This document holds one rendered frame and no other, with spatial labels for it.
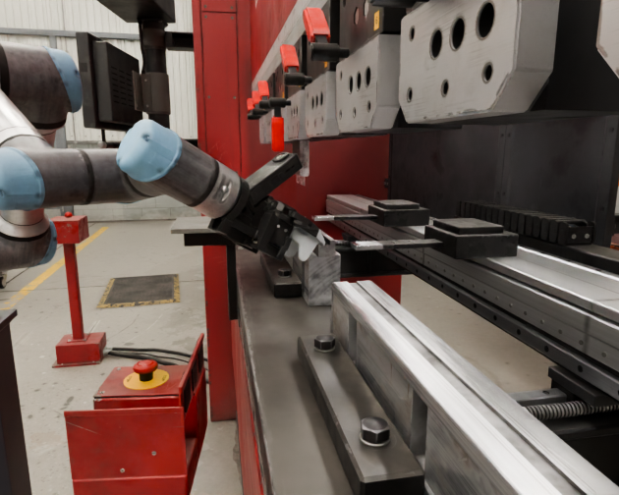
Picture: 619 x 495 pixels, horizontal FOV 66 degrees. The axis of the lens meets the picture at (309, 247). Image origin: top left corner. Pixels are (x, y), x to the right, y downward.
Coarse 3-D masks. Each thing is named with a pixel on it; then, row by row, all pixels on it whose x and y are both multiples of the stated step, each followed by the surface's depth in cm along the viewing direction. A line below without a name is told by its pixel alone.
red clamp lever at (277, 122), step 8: (272, 104) 87; (280, 104) 88; (288, 104) 88; (280, 112) 88; (272, 120) 88; (280, 120) 88; (272, 128) 88; (280, 128) 88; (272, 136) 89; (280, 136) 89; (272, 144) 89; (280, 144) 89
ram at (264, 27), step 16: (272, 0) 112; (288, 0) 90; (320, 0) 64; (256, 16) 151; (272, 16) 113; (288, 16) 91; (256, 32) 153; (272, 32) 114; (304, 32) 77; (256, 48) 155; (256, 64) 157; (272, 64) 117
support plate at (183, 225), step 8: (176, 224) 102; (184, 224) 102; (192, 224) 102; (200, 224) 102; (208, 224) 102; (176, 232) 96; (184, 232) 96; (192, 232) 96; (200, 232) 97; (208, 232) 97
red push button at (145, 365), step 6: (144, 360) 80; (150, 360) 80; (138, 366) 78; (144, 366) 78; (150, 366) 78; (156, 366) 79; (138, 372) 78; (144, 372) 78; (150, 372) 78; (144, 378) 79; (150, 378) 79
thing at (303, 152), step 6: (294, 144) 108; (300, 144) 101; (306, 144) 101; (294, 150) 108; (300, 150) 101; (306, 150) 101; (300, 156) 101; (306, 156) 102; (306, 162) 102; (306, 168) 102; (300, 174) 102; (306, 174) 102; (300, 180) 107
